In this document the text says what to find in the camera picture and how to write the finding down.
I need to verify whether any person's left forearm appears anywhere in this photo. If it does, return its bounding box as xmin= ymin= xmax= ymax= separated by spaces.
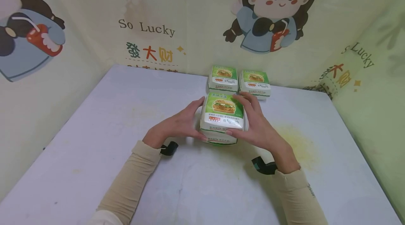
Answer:
xmin=87 ymin=126 xmax=165 ymax=225

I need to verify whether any black wrist band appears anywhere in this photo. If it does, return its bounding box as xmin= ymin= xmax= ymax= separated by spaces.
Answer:
xmin=160 ymin=141 xmax=179 ymax=156
xmin=251 ymin=156 xmax=278 ymax=175

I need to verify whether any person's right hand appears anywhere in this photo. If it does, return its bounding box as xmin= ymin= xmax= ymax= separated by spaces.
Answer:
xmin=225 ymin=91 xmax=289 ymax=154

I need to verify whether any person's right forearm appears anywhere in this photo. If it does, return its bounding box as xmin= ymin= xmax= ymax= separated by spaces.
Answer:
xmin=271 ymin=142 xmax=329 ymax=225

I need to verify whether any person's left hand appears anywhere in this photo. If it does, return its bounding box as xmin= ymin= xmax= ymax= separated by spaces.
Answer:
xmin=149 ymin=96 xmax=208 ymax=142

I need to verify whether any green white burger box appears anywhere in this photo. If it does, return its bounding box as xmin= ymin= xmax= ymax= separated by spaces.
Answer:
xmin=200 ymin=92 xmax=246 ymax=135
xmin=208 ymin=65 xmax=239 ymax=94
xmin=200 ymin=129 xmax=238 ymax=146
xmin=239 ymin=70 xmax=271 ymax=100

